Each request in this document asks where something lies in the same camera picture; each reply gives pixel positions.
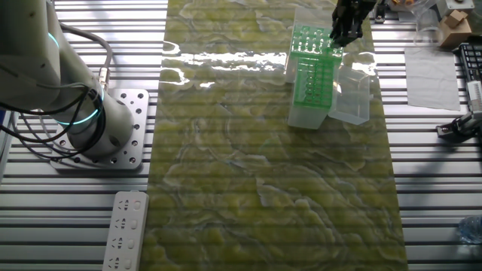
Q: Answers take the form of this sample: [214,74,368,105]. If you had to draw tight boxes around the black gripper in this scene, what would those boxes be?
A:
[330,0,377,48]

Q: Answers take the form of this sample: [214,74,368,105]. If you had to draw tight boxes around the green rack pipette tip box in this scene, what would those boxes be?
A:
[288,55,372,131]
[284,6,346,84]

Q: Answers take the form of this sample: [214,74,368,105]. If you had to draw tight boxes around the clear plastic cup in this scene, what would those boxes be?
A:
[412,7,445,47]

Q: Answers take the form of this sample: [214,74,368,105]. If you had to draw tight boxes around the small cardboard cube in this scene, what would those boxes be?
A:
[444,9,468,28]

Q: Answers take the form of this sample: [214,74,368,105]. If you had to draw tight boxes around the brown cardboard carton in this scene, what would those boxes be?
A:
[438,17,474,49]

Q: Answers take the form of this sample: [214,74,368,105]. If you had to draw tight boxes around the grey metal box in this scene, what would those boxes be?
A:
[446,0,476,11]

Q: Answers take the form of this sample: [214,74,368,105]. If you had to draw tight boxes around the black keyboard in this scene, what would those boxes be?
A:
[457,41,482,82]

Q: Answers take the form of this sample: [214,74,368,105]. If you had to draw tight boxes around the white vented device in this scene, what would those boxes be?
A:
[466,81,482,114]

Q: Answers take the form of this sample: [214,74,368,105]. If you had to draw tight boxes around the black tool at right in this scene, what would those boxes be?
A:
[435,111,482,144]

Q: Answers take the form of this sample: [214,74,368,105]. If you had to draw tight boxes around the green marble pattern mat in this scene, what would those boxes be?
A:
[139,0,410,271]

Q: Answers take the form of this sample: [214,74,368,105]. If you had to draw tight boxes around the clear water bottle blue cap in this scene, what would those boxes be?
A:
[457,214,482,245]

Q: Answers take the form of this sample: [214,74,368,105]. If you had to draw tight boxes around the white power strip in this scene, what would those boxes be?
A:
[102,190,151,271]

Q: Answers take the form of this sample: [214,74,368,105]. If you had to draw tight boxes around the black corner bracket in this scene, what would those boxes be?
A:
[374,2,387,24]

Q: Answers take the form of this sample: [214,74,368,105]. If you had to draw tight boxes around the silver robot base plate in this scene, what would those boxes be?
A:
[50,88,151,171]

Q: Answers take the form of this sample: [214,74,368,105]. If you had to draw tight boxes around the grey cable with metal plug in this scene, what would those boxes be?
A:
[59,23,114,93]

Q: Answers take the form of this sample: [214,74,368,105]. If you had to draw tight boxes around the black cable at arm base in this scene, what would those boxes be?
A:
[0,81,108,161]

